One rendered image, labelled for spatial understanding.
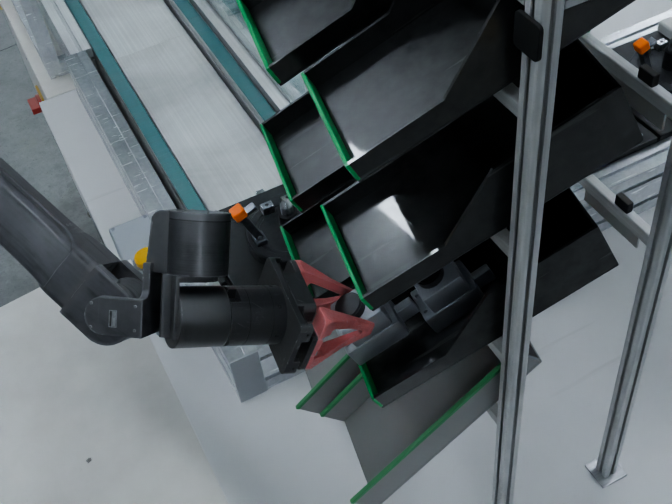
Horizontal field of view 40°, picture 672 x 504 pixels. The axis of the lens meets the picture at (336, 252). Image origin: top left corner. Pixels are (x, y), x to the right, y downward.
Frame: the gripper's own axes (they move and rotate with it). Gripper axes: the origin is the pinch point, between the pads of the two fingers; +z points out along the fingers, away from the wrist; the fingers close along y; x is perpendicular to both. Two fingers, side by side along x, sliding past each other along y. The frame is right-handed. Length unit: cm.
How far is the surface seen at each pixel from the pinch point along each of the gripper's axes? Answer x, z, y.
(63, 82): 47, -4, 119
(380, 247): -9.2, -1.1, -0.6
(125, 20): 35, 8, 127
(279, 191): 25, 17, 54
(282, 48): -21.7, -10.7, 12.6
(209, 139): 32, 14, 79
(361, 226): -8.7, -1.4, 3.1
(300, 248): 7.5, 3.0, 18.7
